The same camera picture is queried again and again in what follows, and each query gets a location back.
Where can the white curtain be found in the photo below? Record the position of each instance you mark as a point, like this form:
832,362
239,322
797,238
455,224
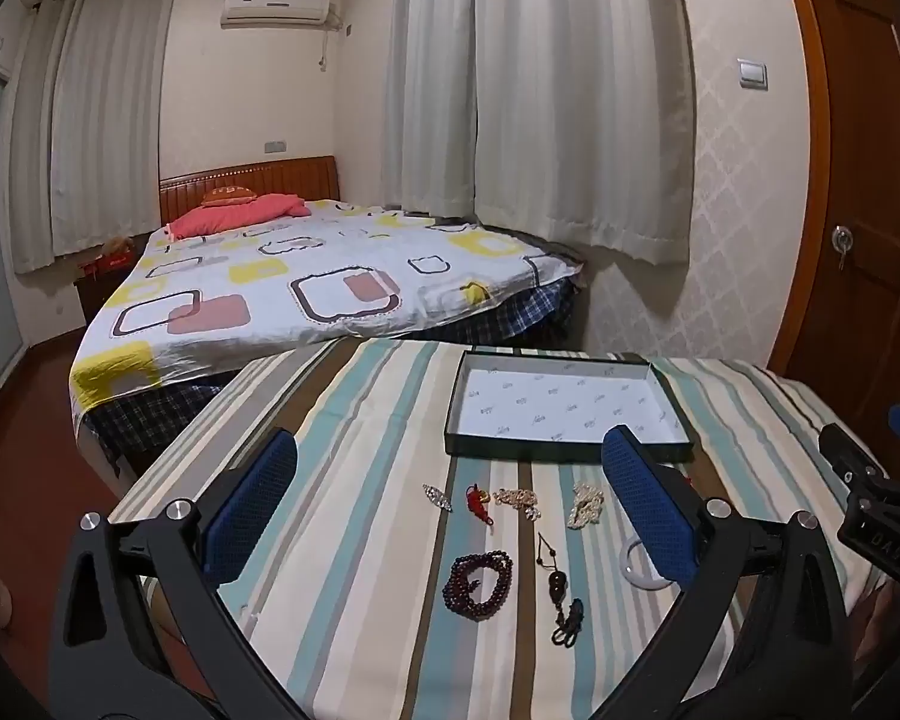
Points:
120,127
585,105
427,90
34,165

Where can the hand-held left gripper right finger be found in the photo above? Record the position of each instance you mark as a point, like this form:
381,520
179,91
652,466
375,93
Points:
649,510

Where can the green cardboard box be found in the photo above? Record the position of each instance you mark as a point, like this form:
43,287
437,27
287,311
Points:
562,405

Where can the dark wooden nightstand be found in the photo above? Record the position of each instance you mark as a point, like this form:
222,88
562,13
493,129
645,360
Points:
97,296

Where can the wall light switch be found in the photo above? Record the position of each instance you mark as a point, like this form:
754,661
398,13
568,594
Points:
752,73

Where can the pink pillow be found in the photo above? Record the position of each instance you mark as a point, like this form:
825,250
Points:
225,217

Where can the white air conditioner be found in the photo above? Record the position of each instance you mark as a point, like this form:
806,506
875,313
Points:
277,4

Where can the metal door lock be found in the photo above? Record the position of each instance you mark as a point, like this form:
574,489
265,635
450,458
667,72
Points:
842,240

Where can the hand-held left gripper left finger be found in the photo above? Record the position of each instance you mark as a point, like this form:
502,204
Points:
247,514

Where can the white jade bangle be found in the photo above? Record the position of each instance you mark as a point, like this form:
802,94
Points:
628,568

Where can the striped cloth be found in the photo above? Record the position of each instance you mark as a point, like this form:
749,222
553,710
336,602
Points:
390,420

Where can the orange cushion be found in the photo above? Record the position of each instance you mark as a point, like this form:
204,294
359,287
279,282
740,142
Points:
229,195

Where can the wooden door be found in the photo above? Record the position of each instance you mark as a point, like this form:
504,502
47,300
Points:
885,165

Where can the wooden bed headboard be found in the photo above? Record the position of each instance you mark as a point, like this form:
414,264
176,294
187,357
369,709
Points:
285,176

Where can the wooden door frame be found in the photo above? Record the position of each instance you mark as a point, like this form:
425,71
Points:
814,127

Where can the white patterned bedsheet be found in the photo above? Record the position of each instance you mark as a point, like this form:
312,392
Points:
330,262

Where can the red box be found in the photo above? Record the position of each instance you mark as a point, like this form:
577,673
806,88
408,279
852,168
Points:
105,264

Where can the silver leaf brooch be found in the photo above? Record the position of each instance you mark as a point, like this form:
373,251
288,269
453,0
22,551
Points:
439,499

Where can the brown stuffed toy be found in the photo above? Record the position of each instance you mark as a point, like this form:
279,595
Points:
118,245

